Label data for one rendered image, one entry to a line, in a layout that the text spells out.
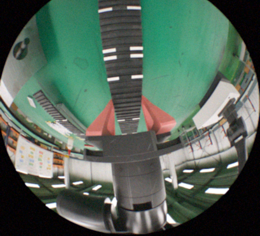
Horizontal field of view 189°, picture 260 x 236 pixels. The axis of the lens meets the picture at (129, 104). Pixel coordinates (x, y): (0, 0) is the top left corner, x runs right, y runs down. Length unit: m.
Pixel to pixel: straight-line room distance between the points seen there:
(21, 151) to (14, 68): 2.88
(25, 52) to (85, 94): 0.16
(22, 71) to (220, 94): 0.52
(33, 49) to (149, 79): 0.22
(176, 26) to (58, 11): 0.18
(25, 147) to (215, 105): 3.32
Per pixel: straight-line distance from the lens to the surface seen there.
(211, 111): 0.42
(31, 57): 0.17
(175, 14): 0.16
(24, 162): 3.09
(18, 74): 0.15
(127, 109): 0.15
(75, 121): 0.28
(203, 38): 0.21
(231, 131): 0.44
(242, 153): 0.44
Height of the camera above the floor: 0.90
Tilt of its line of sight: 40 degrees down
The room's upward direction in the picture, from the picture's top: 172 degrees clockwise
